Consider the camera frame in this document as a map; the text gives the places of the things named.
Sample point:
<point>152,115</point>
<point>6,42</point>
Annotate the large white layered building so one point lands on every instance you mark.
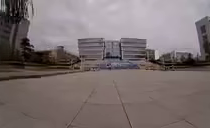
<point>91,48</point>

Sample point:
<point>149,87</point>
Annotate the small white building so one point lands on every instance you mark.
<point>152,54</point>

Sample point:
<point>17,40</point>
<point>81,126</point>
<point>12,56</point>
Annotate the grey paved plaza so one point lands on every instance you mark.
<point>139,100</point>

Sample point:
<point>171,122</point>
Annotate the low brown building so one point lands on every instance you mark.
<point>56,55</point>

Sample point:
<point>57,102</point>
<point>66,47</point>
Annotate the low white building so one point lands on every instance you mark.
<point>178,56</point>

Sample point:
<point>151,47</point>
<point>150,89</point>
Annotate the raised dark kerb strip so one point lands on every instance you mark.
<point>29,74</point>

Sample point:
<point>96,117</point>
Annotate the dark conifer tree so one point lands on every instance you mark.
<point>26,48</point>

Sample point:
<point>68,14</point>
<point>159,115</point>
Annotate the tall grey building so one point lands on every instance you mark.
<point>9,33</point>

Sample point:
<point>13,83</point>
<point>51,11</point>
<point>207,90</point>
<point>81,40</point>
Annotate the grey block building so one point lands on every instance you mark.
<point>206,36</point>

